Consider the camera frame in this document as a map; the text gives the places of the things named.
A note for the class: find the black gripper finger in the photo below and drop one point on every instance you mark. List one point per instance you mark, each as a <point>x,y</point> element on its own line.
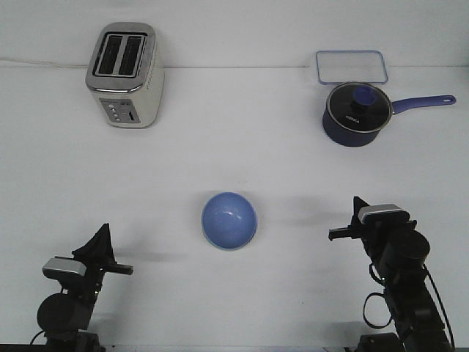
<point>358,205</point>
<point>98,249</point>

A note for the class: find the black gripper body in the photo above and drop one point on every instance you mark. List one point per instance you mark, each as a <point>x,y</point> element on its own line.
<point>369,234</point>
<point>92,269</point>

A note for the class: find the blue bowl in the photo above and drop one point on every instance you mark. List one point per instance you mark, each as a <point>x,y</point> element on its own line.
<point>229,220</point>

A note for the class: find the green bowl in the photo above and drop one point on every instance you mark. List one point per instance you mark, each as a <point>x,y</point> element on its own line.
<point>229,249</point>

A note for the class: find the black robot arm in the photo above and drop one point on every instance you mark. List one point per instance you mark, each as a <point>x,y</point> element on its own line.
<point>397,253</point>
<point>64,317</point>

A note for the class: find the glass pot lid blue knob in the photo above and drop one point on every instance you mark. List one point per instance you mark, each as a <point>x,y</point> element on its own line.
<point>359,107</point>

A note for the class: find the clear blue-rimmed container lid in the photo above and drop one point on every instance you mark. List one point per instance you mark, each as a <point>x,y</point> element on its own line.
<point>337,67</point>

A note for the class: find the silver two-slot toaster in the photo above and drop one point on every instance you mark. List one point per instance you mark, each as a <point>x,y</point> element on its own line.
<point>126,74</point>

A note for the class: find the blue saucepan with handle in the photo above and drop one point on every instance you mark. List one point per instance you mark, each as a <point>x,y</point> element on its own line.
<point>354,139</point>

